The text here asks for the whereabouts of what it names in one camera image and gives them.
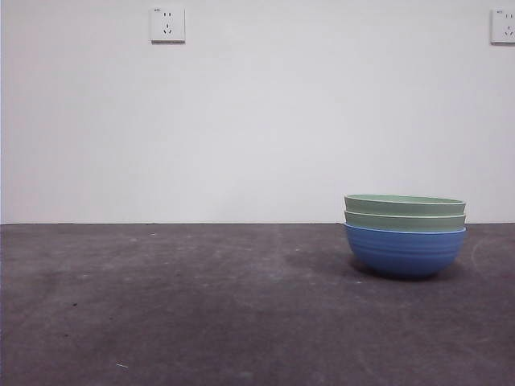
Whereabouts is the blue ribbed bowl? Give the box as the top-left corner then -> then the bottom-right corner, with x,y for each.
344,223 -> 468,281

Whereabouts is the white wall socket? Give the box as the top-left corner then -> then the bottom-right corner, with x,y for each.
490,8 -> 515,46
150,6 -> 187,44

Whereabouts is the green ribbed bowl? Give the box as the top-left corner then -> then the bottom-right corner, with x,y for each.
344,193 -> 468,217
344,208 -> 468,234

